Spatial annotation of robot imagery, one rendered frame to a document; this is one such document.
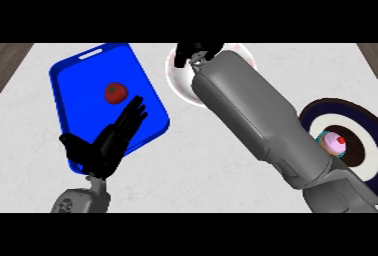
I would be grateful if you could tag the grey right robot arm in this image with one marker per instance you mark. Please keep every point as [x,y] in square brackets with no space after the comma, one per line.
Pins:
[267,130]

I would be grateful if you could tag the pink cupcake with cherry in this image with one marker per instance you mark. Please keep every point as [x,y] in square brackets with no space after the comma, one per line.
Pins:
[334,143]

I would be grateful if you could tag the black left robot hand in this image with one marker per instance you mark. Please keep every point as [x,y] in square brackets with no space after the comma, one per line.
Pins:
[109,143]

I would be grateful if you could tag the red tomato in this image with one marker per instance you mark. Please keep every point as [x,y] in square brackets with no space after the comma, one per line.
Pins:
[115,93]

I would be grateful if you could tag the dark blue and white bowl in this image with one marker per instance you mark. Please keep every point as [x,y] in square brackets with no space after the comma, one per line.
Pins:
[355,133]

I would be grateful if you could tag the white plate with pink rim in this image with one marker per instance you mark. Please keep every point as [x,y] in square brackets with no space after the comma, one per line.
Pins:
[182,85]

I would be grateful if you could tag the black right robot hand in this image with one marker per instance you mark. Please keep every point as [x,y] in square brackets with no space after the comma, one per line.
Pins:
[195,50]

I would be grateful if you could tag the blue cutting board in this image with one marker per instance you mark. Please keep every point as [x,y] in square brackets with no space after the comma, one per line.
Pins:
[90,96]

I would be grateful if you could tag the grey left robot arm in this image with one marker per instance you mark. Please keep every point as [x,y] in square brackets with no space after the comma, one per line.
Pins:
[81,199]

